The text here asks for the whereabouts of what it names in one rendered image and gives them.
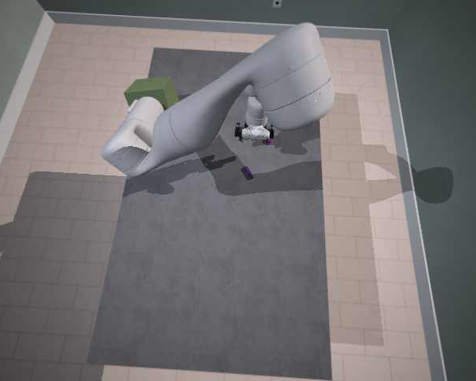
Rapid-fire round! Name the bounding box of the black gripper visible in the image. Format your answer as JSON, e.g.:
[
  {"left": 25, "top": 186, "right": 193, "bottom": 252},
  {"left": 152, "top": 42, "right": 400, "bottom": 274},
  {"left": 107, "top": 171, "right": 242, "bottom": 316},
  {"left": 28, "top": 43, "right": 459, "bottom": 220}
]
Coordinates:
[{"left": 235, "top": 121, "right": 274, "bottom": 144}]

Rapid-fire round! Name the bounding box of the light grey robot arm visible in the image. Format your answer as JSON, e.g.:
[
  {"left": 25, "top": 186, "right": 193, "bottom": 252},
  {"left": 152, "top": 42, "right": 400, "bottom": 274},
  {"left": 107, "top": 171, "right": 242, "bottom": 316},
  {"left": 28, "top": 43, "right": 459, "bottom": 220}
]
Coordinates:
[{"left": 101, "top": 22, "right": 335, "bottom": 178}]

